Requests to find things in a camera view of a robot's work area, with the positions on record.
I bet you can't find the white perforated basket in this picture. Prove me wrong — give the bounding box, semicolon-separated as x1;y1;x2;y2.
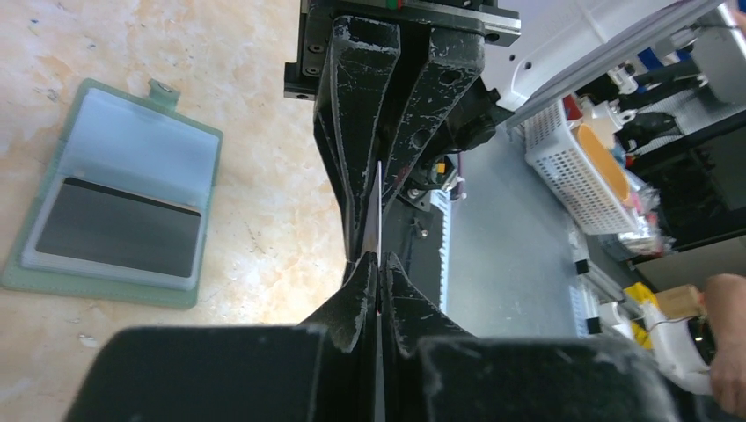
523;100;637;235

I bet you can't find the silver magnetic stripe card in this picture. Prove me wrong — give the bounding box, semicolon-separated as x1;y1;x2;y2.
362;161;382;266

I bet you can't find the light blue card holder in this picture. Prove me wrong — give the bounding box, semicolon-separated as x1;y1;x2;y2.
1;78;223;309

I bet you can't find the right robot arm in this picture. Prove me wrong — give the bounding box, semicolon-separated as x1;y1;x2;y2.
284;1;718;263

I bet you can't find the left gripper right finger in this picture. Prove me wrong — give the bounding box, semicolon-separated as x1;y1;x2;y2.
379;253;696;421

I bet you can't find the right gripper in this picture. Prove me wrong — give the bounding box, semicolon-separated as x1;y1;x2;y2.
284;1;521;262

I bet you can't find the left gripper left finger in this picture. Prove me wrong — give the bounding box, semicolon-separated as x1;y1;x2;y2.
66;252;378;421

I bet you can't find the white slotted cable duct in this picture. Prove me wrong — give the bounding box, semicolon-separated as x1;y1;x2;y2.
431;190;451;313

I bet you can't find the person's hand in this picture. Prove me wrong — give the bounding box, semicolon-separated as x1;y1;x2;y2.
704;273;745;418

